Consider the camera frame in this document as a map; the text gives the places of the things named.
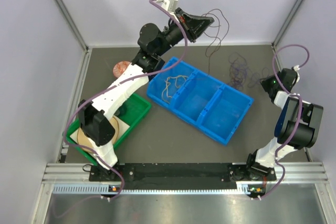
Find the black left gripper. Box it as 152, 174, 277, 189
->
155, 8, 214, 57

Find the brown thin cable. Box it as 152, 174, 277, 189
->
183, 8, 232, 88

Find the purple thin cable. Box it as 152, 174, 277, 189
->
227, 52, 271, 90

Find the yellow thin cable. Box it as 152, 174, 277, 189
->
161, 74, 188, 103

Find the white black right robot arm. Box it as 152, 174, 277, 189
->
245, 68, 323, 180

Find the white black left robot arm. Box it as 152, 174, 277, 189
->
78, 8, 214, 180

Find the blue three-compartment bin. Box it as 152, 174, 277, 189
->
146, 57, 254, 145

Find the green plastic tray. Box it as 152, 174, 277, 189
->
66, 93, 151, 151

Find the tan wooden plate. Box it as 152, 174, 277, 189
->
77, 116, 119, 153

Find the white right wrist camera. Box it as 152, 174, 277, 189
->
291, 65, 301, 72

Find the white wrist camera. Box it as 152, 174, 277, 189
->
155, 0, 179, 14
291, 65, 301, 72

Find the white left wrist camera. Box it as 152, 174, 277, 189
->
155, 0, 179, 14

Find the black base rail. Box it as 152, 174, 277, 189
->
88, 163, 277, 190

